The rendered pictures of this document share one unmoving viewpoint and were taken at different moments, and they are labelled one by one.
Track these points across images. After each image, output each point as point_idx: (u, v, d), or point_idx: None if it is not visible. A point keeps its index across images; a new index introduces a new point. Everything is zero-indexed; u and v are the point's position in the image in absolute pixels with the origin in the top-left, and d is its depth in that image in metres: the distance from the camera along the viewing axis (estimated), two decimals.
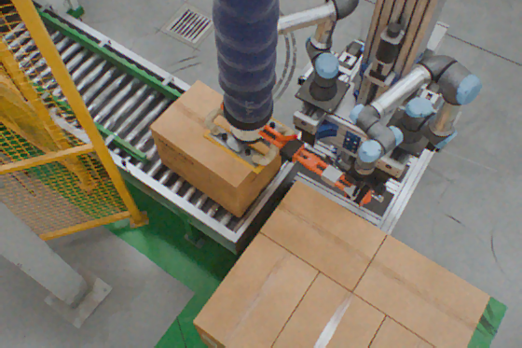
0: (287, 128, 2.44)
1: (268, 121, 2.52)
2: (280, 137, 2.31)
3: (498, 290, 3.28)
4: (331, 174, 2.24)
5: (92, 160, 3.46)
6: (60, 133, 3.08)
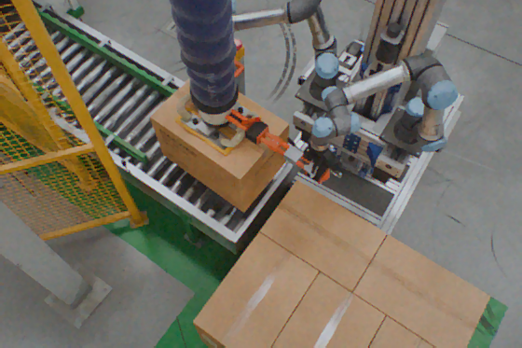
0: (254, 112, 2.58)
1: (238, 106, 2.65)
2: (245, 119, 2.45)
3: (498, 290, 3.28)
4: (293, 154, 2.37)
5: (92, 160, 3.46)
6: (60, 133, 3.08)
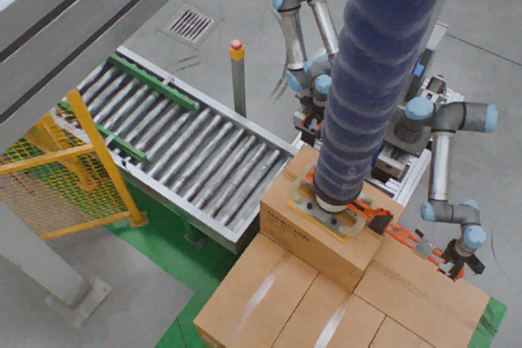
0: (371, 197, 2.49)
1: None
2: (369, 210, 2.36)
3: (498, 290, 3.28)
4: (423, 248, 2.29)
5: (92, 160, 3.46)
6: (60, 133, 3.08)
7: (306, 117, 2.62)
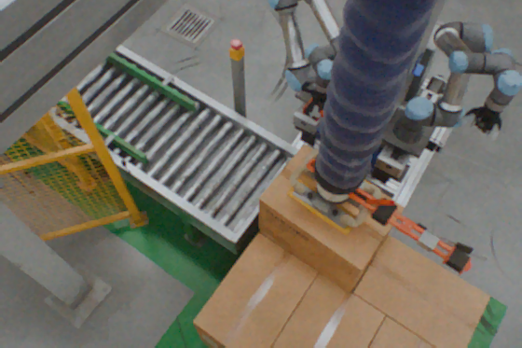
0: (374, 187, 2.40)
1: None
2: (372, 200, 2.27)
3: (498, 290, 3.28)
4: (428, 240, 2.20)
5: (92, 160, 3.46)
6: (60, 133, 3.08)
7: (307, 104, 2.53)
